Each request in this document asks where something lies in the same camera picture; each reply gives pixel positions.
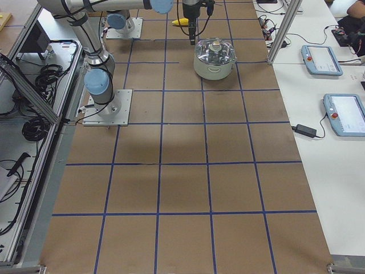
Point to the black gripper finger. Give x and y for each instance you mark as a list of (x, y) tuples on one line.
[(192, 31)]

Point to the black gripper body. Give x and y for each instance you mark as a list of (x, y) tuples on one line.
[(190, 12)]

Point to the yellow corn cob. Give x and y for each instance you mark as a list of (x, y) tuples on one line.
[(183, 22)]

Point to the glass pot lid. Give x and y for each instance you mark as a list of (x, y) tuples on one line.
[(215, 51)]

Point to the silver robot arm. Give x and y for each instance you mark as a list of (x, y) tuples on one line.
[(121, 21), (98, 81)]

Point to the pale green electric pot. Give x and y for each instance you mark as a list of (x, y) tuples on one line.
[(212, 72)]

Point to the far teach pendant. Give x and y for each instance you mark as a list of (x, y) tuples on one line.
[(321, 60)]

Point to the teach pendant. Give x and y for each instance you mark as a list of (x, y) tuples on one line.
[(321, 60), (345, 113)]

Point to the black power adapter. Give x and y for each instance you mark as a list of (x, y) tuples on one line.
[(305, 130)]

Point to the near teach pendant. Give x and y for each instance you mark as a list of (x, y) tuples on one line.
[(345, 113)]

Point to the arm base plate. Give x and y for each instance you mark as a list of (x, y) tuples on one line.
[(112, 34), (116, 112)]

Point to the aluminium frame post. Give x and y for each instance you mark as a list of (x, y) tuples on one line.
[(283, 29)]

